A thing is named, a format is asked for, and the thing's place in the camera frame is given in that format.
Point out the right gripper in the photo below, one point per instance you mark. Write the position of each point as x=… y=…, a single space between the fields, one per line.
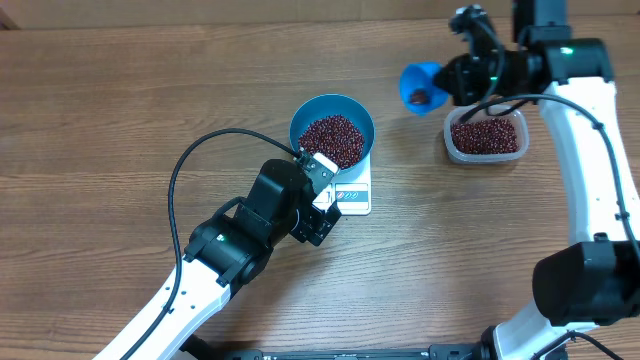
x=462 y=77

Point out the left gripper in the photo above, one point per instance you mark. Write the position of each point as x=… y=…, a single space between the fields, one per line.
x=316 y=223

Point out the blue measuring scoop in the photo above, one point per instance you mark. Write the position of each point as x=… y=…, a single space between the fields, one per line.
x=421 y=76

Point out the red beans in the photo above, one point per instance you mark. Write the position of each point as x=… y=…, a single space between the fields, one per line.
x=486 y=137
x=420 y=97
x=335 y=137

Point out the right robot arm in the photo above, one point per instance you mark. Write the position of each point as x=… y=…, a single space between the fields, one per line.
x=594 y=282

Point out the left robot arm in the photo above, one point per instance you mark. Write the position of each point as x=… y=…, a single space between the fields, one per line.
x=228 y=251

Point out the white kitchen scale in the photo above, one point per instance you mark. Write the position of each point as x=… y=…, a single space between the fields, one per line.
x=351 y=191

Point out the red beans in bowl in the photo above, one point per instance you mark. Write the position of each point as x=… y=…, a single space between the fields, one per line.
x=335 y=137

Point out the teal bowl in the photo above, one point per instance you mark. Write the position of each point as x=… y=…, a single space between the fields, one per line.
x=332 y=104

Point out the red beans in container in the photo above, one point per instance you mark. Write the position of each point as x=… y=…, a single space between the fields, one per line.
x=486 y=137

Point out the clear plastic bean container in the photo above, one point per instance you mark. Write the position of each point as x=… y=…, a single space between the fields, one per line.
x=517 y=119

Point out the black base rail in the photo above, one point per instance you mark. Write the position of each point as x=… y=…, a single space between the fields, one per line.
x=198 y=349

